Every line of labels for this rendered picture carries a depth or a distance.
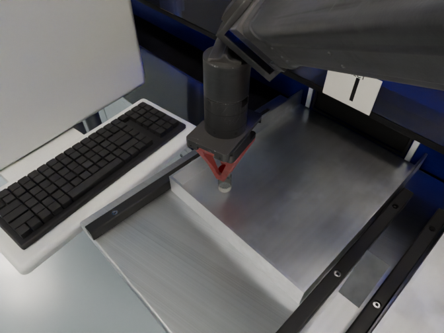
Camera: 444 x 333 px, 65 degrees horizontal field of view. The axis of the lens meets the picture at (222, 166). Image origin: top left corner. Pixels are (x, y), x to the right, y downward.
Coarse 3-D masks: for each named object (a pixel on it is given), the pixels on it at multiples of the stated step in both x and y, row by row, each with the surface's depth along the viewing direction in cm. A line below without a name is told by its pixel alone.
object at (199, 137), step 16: (208, 112) 44; (224, 112) 43; (240, 112) 43; (256, 112) 50; (208, 128) 46; (224, 128) 44; (240, 128) 45; (192, 144) 46; (208, 144) 45; (224, 144) 45; (224, 160) 44
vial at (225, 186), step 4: (228, 176) 54; (220, 180) 54; (228, 180) 54; (220, 184) 55; (224, 184) 55; (228, 184) 55; (220, 188) 56; (224, 188) 55; (228, 188) 56; (224, 192) 56
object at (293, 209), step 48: (288, 144) 64; (336, 144) 64; (192, 192) 56; (240, 192) 56; (288, 192) 56; (336, 192) 56; (384, 192) 56; (240, 240) 47; (288, 240) 50; (336, 240) 50; (288, 288) 44
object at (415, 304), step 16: (432, 256) 48; (416, 272) 43; (432, 272) 47; (416, 288) 45; (432, 288) 45; (400, 304) 44; (416, 304) 44; (432, 304) 44; (384, 320) 39; (400, 320) 43; (416, 320) 43; (432, 320) 43
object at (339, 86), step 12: (336, 72) 53; (324, 84) 56; (336, 84) 54; (348, 84) 53; (360, 84) 51; (372, 84) 50; (336, 96) 55; (348, 96) 54; (360, 96) 52; (372, 96) 51; (360, 108) 53
